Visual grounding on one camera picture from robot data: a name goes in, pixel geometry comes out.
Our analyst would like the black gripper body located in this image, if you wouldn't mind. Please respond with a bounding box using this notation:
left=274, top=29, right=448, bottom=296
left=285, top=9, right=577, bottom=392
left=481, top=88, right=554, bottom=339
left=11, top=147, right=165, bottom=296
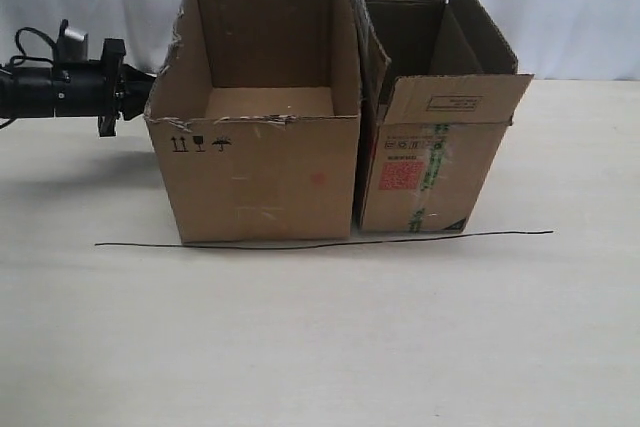
left=52, top=38, right=126, bottom=137

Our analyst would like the torn cardboard box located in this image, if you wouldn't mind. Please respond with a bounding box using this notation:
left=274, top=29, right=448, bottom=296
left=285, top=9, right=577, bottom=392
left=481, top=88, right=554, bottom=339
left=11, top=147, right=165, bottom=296
left=144, top=0, right=361, bottom=244

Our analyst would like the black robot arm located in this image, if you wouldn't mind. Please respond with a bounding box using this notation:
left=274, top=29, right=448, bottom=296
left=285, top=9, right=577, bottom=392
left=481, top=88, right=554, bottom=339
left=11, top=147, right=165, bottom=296
left=1, top=38, right=156, bottom=137

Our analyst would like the taped cardboard box with flaps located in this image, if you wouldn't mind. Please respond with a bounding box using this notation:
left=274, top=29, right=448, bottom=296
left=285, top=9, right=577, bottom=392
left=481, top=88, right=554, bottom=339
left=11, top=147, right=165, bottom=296
left=351, top=0, right=532, bottom=233

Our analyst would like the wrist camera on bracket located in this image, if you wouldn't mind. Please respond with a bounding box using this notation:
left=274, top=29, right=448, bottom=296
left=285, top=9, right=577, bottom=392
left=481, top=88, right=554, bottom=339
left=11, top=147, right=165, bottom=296
left=56, top=19, right=89, bottom=62

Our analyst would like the thin black wire line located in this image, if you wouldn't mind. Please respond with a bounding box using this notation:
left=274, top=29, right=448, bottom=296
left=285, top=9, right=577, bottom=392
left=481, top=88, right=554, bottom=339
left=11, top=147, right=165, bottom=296
left=93, top=230, right=555, bottom=251

